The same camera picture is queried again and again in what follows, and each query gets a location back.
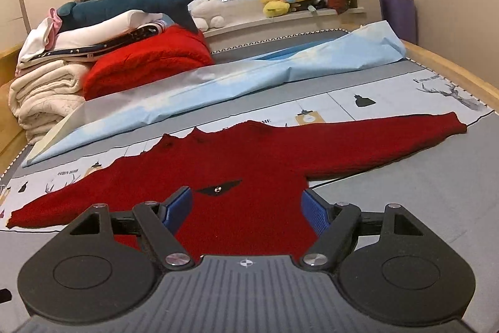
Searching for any folded red blanket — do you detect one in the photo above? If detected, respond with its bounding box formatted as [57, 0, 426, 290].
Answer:
[83, 25, 215, 101]

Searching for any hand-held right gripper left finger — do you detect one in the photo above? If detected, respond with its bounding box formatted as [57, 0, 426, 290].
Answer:
[67, 186, 196, 273]

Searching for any purple bag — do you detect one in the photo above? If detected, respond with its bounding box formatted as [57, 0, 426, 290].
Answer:
[379, 0, 418, 45]

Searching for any folded white quilt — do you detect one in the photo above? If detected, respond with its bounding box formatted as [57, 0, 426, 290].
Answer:
[8, 60, 92, 145]

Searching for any white plush toy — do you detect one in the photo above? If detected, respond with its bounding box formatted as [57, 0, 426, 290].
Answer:
[188, 0, 227, 31]

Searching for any white windowsill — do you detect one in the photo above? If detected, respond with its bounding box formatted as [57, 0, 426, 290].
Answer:
[195, 6, 367, 39]

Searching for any blue shark plush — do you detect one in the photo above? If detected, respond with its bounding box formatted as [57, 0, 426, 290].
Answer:
[56, 0, 208, 34]

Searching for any light blue bed sheet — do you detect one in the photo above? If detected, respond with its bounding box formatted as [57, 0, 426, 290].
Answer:
[23, 21, 407, 168]

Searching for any pink cloth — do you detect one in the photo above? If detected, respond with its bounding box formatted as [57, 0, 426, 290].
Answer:
[46, 7, 64, 45]

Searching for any red knit sweater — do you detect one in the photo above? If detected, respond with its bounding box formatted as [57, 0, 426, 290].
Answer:
[7, 111, 468, 263]

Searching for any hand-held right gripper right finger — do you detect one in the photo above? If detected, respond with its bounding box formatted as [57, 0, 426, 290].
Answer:
[299, 189, 430, 273]

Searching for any dark star print cloth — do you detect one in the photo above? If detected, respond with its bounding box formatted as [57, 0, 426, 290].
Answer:
[23, 23, 168, 62]

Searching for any folded cream blanket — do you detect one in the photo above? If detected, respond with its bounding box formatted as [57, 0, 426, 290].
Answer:
[17, 11, 164, 64]

